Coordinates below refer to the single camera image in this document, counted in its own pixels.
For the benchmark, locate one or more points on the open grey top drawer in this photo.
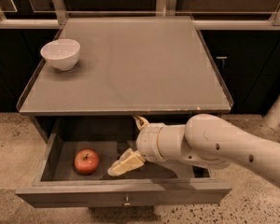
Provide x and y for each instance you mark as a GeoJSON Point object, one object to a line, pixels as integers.
{"type": "Point", "coordinates": [57, 184]}

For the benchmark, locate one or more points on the small metal drawer knob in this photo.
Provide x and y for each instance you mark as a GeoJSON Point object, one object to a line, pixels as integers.
{"type": "Point", "coordinates": [127, 202]}

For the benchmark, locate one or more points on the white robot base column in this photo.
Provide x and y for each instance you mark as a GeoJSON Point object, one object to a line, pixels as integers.
{"type": "Point", "coordinates": [272, 118]}

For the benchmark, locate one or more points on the metal railing frame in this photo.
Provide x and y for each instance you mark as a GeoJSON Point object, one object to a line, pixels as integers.
{"type": "Point", "coordinates": [206, 14]}

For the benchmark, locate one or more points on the white ceramic bowl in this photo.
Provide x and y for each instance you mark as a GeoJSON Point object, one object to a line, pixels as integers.
{"type": "Point", "coordinates": [62, 54]}

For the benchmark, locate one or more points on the red apple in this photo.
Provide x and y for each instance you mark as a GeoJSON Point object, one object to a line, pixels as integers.
{"type": "Point", "coordinates": [86, 161]}

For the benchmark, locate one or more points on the dark background cabinet handle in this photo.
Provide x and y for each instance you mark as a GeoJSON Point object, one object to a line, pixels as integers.
{"type": "Point", "coordinates": [222, 57]}

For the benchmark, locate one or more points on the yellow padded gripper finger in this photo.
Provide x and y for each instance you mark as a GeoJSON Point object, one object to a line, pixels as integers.
{"type": "Point", "coordinates": [140, 122]}
{"type": "Point", "coordinates": [128, 161]}

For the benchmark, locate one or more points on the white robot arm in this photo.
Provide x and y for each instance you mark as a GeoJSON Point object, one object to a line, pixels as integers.
{"type": "Point", "coordinates": [205, 141]}

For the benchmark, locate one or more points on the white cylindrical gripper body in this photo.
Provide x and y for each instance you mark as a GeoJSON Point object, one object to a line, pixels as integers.
{"type": "Point", "coordinates": [147, 141]}

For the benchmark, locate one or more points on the grey cabinet with counter top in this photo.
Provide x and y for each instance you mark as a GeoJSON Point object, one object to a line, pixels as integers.
{"type": "Point", "coordinates": [128, 66]}

